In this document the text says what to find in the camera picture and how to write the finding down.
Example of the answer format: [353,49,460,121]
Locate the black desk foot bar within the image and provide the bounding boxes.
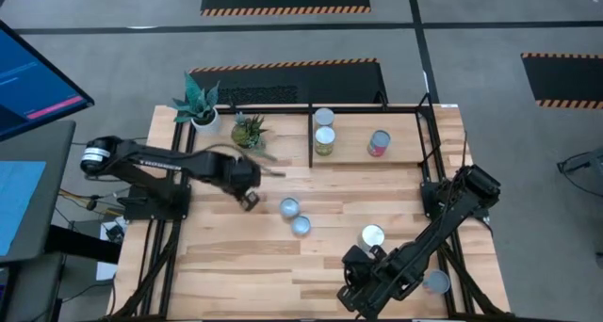
[44,225,123,266]

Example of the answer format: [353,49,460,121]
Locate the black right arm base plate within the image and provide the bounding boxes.
[420,180,491,219]

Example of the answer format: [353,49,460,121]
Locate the black floor cable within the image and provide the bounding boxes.
[553,161,603,238]

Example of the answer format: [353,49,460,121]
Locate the orange green beans tin can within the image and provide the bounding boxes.
[313,106,336,128]

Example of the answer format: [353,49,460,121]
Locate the light blue flat sheet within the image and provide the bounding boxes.
[0,160,47,257]

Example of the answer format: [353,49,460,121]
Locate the grey side desk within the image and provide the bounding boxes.
[0,120,77,266]

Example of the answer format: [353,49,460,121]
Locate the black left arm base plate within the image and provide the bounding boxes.
[122,183,192,222]

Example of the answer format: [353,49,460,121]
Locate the succulent plant in dark pot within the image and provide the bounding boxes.
[229,110,279,163]

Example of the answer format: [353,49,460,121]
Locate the pink soup tin can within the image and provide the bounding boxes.
[367,129,392,158]

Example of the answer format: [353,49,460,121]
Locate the black aluminium table frame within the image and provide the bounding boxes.
[106,91,515,322]

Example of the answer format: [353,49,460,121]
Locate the snake plant in white pot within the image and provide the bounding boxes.
[168,71,223,137]

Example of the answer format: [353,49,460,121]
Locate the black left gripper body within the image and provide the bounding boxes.
[220,155,263,196]

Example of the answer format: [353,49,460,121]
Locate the large black computer monitor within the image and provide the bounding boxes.
[0,20,95,142]

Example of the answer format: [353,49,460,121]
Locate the grey chair base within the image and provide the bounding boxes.
[557,146,603,175]

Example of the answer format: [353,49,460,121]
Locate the yellow and black floor cables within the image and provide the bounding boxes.
[56,187,126,219]

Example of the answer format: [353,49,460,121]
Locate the black power adapter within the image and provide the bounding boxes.
[106,222,126,244]

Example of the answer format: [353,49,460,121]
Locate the white paper sheet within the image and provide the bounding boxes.
[96,260,119,282]

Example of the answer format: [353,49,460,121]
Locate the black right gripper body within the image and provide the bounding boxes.
[336,260,412,319]

